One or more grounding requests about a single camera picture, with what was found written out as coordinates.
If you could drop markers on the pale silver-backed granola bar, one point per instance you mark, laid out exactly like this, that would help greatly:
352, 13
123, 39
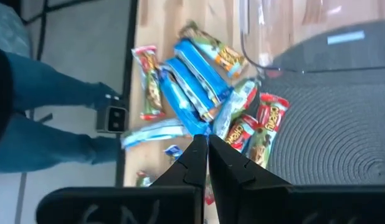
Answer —
234, 105

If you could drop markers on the person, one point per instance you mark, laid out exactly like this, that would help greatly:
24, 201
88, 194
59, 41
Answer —
40, 84

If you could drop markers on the green orange granola bar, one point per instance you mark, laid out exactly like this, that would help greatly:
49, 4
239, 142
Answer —
211, 46

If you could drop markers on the blue green granola bar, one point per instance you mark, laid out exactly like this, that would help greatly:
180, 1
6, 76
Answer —
173, 152

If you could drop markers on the small black camera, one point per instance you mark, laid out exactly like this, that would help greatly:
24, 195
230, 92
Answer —
113, 119

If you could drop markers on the red green granola bar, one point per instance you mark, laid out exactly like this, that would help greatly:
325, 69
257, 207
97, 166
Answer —
208, 193
144, 180
150, 84
267, 124

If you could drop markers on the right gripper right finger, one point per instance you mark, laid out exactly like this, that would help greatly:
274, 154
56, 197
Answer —
242, 202

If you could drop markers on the clear plastic bin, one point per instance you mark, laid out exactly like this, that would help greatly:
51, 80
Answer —
273, 31

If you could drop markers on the round grey woven mat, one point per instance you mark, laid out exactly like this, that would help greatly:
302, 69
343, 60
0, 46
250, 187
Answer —
335, 124

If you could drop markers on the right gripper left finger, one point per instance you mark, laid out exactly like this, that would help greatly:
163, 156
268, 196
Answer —
180, 202

